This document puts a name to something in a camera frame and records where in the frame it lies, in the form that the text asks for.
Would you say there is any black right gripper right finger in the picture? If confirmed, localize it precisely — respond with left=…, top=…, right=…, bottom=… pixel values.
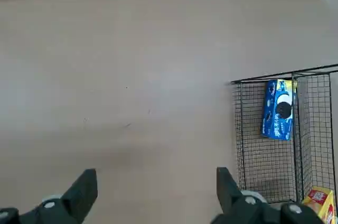
left=211, top=167, right=328, bottom=224

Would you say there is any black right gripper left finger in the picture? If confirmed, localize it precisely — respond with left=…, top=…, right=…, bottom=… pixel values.
left=0, top=168, right=98, bottom=224

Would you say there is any yellow wafer box red logo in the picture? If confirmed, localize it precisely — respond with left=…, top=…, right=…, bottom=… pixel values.
left=302, top=185, right=336, bottom=224

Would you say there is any blue oreo cookie box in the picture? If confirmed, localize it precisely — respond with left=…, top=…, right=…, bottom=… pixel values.
left=261, top=79, right=298, bottom=141

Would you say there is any black wire shelf rack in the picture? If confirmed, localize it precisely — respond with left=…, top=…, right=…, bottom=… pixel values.
left=230, top=63, right=338, bottom=207

